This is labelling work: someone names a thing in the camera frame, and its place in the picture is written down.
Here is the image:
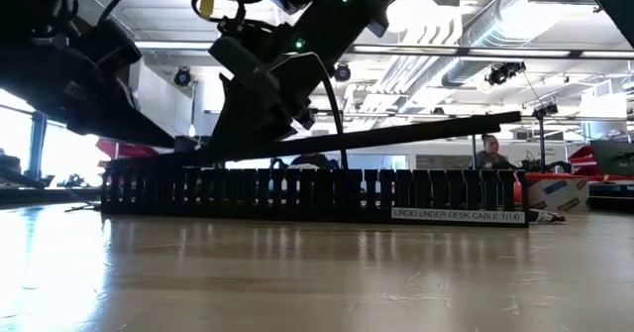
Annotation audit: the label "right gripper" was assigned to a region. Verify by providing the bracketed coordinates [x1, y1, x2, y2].
[205, 4, 377, 161]

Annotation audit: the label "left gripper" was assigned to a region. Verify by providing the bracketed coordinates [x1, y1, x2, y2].
[0, 39, 175, 149]

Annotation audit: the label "black slotted cable raceway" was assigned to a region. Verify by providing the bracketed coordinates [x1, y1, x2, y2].
[100, 166, 530, 229]

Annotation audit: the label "black raceway lid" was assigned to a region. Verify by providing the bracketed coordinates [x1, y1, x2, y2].
[106, 111, 523, 170]

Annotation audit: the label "red bin rack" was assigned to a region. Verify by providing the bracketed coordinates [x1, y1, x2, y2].
[96, 138, 175, 161]

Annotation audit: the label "background black robot arms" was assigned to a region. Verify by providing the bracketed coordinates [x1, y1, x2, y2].
[269, 152, 343, 170]

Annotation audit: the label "black ceiling spotlight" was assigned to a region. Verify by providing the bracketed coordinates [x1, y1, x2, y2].
[333, 61, 353, 83]
[172, 65, 193, 88]

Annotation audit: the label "long ceiling light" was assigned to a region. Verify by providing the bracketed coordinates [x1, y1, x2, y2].
[351, 44, 634, 59]
[134, 40, 214, 52]

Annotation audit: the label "person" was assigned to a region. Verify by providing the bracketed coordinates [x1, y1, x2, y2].
[470, 133, 516, 170]

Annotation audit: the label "cardboard box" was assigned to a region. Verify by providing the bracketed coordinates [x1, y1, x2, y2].
[525, 177, 590, 212]

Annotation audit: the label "red workbench top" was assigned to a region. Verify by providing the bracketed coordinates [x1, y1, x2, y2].
[522, 171, 634, 183]

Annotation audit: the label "red storage bins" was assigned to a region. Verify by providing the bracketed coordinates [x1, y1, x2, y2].
[568, 145, 595, 175]

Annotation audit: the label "white hanging board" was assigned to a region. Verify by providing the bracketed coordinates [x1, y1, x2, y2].
[579, 79, 628, 121]

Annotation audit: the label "black equipment case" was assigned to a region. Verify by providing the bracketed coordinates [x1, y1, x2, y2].
[589, 140, 634, 177]

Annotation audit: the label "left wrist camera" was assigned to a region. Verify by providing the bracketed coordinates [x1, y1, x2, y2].
[73, 18, 144, 75]

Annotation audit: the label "blue window post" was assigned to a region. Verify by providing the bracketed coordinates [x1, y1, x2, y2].
[27, 111, 50, 180]

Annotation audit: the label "black aluminium table frame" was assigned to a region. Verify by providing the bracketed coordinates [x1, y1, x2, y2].
[0, 186, 103, 207]

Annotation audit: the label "black overhead camera rig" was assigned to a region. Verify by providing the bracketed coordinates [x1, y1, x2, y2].
[484, 60, 528, 86]

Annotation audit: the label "silver ventilation duct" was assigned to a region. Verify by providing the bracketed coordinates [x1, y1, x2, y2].
[440, 0, 600, 89]

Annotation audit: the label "black camera stand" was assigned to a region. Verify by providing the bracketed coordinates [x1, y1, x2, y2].
[531, 102, 561, 174]

